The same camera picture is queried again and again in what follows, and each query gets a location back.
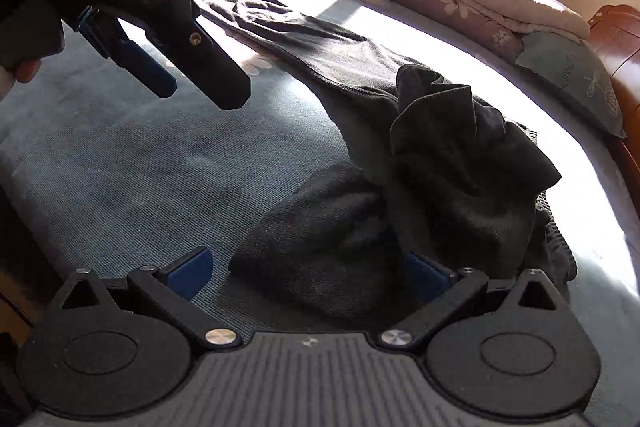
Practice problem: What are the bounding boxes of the black sweatpants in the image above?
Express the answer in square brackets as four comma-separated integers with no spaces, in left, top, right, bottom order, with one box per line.
[198,0,577,329]

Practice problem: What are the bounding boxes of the person left hand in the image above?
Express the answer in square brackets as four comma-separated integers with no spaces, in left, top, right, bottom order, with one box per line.
[0,60,41,100]

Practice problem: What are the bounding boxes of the grey patterned bed sheet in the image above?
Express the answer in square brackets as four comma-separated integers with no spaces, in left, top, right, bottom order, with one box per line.
[0,0,640,427]

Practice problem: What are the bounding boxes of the green grey pillow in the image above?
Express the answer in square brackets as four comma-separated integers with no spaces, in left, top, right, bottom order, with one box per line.
[515,31,626,139]

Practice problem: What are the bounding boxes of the wooden headboard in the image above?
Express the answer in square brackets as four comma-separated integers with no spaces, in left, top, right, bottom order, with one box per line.
[587,4,640,211]

